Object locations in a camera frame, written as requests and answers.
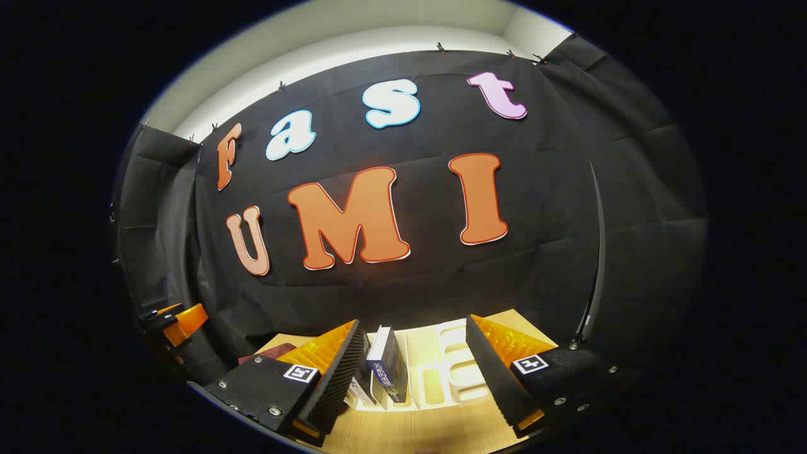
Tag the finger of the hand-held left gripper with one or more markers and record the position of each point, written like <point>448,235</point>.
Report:
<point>188,320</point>

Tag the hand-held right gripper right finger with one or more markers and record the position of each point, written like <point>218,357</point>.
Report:
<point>495,384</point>

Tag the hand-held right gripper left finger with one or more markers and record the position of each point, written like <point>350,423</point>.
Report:
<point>337,384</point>

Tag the white bookshelf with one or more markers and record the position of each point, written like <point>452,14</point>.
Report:
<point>454,372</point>

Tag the blue spine book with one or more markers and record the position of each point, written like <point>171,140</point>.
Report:
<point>389,375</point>

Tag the maroon schoolbag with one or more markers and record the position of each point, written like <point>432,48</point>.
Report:
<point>277,351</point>

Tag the black backdrop cloth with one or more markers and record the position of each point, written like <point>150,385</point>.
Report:
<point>441,277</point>

